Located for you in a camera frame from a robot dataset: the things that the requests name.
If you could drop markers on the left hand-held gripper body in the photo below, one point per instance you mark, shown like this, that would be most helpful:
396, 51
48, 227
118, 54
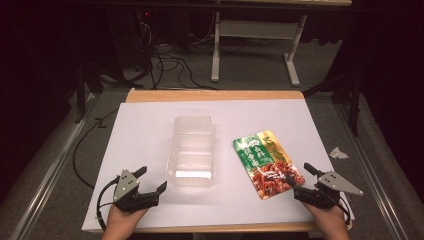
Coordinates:
128, 196

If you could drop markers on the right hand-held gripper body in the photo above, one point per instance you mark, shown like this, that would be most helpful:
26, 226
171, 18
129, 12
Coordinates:
336, 184

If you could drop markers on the green and red snack packet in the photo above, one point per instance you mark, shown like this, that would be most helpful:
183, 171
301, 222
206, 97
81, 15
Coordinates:
263, 156

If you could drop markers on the clear plastic container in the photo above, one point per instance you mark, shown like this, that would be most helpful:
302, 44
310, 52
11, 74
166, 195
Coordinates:
193, 150

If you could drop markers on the person's left hand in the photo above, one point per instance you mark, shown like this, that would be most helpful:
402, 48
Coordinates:
121, 221

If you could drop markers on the person's right hand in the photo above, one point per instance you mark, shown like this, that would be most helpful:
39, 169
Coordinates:
330, 220

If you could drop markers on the crumpled white paper scrap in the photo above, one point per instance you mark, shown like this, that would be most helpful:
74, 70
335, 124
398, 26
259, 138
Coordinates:
338, 153

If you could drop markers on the white paper sheet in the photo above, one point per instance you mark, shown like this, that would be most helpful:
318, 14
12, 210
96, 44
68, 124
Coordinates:
140, 133

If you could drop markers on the black metal stand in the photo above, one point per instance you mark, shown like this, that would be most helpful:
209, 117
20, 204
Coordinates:
355, 100
81, 96

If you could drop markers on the white-framed desk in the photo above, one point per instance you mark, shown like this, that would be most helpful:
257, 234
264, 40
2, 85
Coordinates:
256, 30

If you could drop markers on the metal floor rail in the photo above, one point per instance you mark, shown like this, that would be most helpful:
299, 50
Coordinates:
50, 170
376, 186

